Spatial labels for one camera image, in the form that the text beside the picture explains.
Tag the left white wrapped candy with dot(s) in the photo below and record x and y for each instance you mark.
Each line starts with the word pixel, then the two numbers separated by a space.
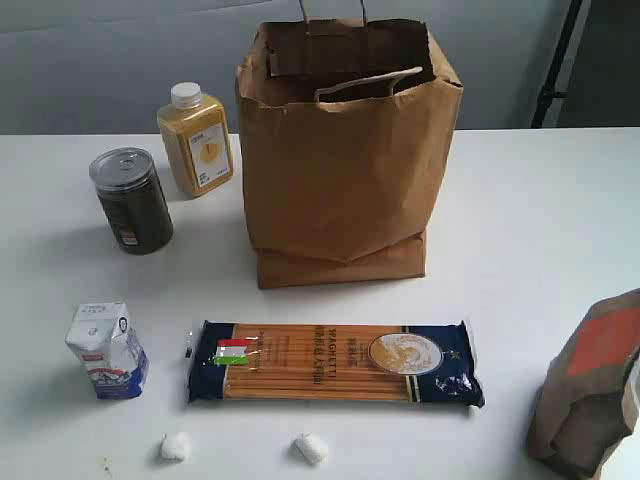
pixel 176 447

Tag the right white wrapped candy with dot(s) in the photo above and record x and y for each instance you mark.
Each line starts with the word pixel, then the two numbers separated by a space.
pixel 313 449

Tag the dark can silver lid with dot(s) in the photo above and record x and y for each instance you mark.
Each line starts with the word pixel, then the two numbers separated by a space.
pixel 131 195

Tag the spaghetti package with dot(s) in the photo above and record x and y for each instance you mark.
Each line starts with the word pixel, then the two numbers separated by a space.
pixel 415 364

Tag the large brown paper bag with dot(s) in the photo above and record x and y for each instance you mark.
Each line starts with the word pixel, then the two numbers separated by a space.
pixel 345 129

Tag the brown pouch red label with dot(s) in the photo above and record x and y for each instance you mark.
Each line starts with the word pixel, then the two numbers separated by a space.
pixel 589 401

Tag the black stand pole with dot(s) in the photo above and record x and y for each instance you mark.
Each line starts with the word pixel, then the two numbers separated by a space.
pixel 548 92

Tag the white wrapped candy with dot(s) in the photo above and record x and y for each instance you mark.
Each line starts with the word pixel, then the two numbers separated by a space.
pixel 176 447
pixel 313 449

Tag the white blue milk carton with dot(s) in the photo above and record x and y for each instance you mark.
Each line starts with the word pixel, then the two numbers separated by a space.
pixel 103 338

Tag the yellow juice bottle white cap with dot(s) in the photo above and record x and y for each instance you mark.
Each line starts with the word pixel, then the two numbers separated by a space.
pixel 194 130

